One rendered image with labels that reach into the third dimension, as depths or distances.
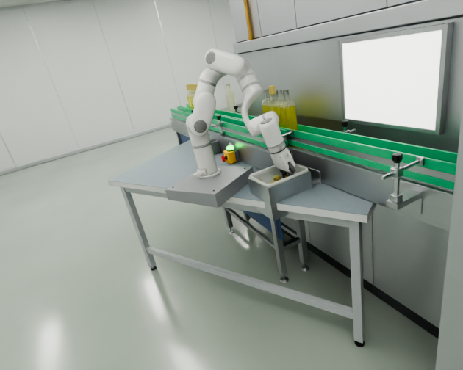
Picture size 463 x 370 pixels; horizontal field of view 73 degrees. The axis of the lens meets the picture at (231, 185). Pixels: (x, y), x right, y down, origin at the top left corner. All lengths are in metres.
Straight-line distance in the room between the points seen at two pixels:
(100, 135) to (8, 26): 2.37
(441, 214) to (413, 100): 0.41
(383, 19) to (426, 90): 0.29
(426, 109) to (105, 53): 6.54
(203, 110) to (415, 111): 0.83
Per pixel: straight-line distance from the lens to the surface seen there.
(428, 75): 1.25
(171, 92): 7.47
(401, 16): 1.30
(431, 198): 1.13
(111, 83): 7.22
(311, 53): 1.60
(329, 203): 1.29
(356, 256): 1.38
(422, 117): 1.28
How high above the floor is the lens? 1.37
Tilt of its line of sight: 23 degrees down
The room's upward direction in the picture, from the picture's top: 12 degrees counter-clockwise
